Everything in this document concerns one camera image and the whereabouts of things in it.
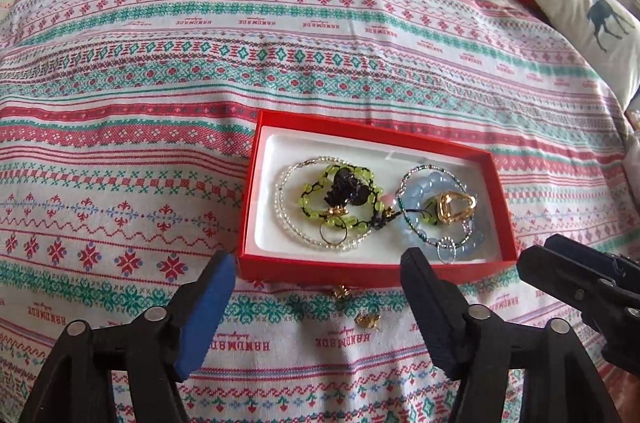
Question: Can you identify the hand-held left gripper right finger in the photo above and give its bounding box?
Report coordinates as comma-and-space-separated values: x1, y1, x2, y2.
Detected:
400, 247, 623, 423

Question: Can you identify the clear pearl bead bracelet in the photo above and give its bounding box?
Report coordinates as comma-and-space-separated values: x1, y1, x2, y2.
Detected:
275, 156, 368, 252

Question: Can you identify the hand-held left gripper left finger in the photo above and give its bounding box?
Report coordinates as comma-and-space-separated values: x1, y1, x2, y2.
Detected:
20, 250, 236, 423

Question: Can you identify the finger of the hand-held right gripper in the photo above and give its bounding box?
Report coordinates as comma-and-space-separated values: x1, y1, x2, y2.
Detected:
517, 245, 640, 376
544, 234, 640, 291

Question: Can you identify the green bead bracelet black pendant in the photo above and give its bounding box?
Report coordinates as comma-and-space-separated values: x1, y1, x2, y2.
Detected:
299, 163, 401, 231

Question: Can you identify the white deer print pillow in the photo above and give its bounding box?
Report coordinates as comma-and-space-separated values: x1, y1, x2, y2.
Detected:
532, 0, 640, 110

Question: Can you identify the silver ring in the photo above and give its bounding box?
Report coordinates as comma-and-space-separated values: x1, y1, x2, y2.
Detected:
436, 237, 458, 265

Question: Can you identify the gold ring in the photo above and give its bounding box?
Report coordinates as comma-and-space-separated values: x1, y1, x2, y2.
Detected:
319, 215, 352, 250

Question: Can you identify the thin green bead bracelet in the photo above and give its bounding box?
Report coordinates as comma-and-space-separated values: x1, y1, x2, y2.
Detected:
397, 163, 473, 236

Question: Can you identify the chunky gold heart jewelry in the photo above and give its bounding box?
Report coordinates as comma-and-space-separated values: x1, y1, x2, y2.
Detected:
432, 190, 477, 228

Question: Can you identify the pale blue bead bracelet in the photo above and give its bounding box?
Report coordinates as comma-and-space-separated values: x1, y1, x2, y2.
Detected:
399, 170, 488, 254

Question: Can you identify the red cardboard box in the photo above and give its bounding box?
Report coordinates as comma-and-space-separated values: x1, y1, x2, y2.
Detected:
236, 110, 518, 281

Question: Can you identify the patterned printed blanket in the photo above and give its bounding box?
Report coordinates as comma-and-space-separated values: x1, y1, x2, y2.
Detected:
0, 0, 636, 423

